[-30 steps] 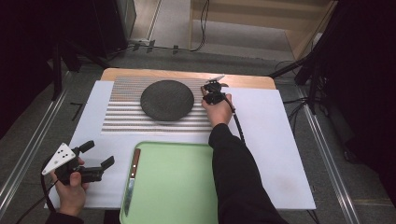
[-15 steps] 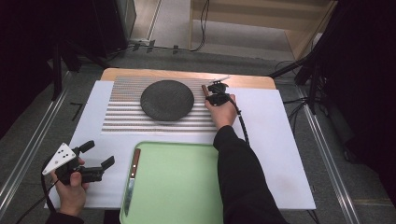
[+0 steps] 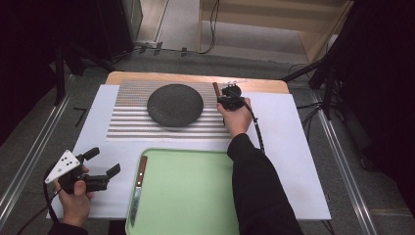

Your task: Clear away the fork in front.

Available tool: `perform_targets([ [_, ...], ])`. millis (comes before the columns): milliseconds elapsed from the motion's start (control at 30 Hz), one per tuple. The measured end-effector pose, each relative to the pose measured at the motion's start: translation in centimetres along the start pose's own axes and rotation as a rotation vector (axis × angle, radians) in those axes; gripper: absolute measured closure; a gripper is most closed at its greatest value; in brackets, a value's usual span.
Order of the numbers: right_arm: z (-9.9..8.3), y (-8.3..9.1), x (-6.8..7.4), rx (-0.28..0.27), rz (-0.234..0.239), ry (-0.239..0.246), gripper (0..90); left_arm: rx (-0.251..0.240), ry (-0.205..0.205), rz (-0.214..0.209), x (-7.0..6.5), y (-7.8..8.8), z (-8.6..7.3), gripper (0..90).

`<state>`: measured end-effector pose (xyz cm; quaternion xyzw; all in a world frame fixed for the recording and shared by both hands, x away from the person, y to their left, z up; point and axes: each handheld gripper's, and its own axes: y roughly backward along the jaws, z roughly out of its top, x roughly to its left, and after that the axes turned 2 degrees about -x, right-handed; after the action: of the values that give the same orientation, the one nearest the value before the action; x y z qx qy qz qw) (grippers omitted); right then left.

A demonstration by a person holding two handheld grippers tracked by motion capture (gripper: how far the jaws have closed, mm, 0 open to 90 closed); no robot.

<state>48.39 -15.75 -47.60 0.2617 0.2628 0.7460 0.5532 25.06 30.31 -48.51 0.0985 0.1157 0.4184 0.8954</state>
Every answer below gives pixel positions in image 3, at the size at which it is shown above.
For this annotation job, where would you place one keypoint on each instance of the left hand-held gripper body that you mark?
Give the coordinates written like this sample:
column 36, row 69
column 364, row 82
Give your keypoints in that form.
column 63, row 166

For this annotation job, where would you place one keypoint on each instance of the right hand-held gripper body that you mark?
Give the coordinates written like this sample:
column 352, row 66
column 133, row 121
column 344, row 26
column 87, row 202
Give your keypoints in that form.
column 231, row 101

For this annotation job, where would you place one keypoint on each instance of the black textured round plate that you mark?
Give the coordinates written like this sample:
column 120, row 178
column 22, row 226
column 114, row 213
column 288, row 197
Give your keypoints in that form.
column 175, row 105

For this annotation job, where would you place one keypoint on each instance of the light green tray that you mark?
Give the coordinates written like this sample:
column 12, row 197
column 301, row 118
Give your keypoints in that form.
column 189, row 196

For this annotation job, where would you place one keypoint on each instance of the person's right hand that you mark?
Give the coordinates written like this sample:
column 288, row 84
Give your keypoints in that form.
column 238, row 120

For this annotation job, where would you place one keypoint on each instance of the person's left hand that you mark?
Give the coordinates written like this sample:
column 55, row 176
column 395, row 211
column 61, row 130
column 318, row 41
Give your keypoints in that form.
column 76, row 207

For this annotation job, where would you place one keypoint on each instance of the wooden table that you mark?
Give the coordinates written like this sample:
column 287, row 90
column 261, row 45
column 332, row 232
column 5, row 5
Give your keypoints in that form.
column 261, row 86

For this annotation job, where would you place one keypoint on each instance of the striped woven placemat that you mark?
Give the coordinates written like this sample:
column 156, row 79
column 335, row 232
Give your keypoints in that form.
column 130, row 120

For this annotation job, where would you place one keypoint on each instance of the black metal stand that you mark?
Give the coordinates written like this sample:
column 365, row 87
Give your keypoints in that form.
column 59, row 81
column 328, row 98

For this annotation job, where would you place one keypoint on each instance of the white board sheet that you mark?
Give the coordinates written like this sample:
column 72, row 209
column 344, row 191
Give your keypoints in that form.
column 287, row 163

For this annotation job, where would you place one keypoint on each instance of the beige wooden counter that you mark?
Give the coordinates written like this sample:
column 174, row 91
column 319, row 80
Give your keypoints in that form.
column 319, row 42

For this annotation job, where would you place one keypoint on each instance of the black curtain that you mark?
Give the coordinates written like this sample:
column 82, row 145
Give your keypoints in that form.
column 29, row 65
column 385, row 81

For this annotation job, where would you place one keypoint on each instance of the black cabinet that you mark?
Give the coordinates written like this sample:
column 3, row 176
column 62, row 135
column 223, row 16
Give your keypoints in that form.
column 114, row 26

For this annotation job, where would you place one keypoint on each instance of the metal floor rail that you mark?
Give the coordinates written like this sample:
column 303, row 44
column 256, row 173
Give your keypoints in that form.
column 32, row 156
column 345, row 169

